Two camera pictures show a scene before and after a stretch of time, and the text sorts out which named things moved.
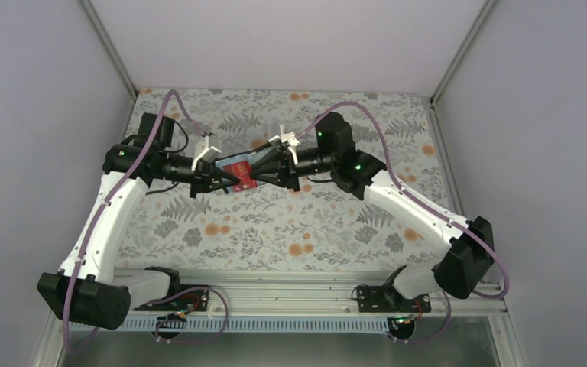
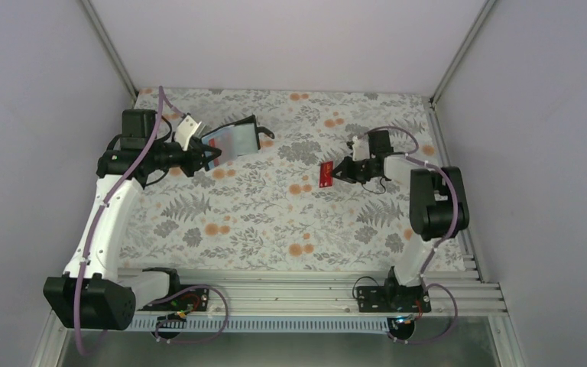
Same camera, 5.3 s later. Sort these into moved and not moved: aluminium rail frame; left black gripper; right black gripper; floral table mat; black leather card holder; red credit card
Moved: left black gripper; right black gripper; black leather card holder; red credit card
Not moved: aluminium rail frame; floral table mat
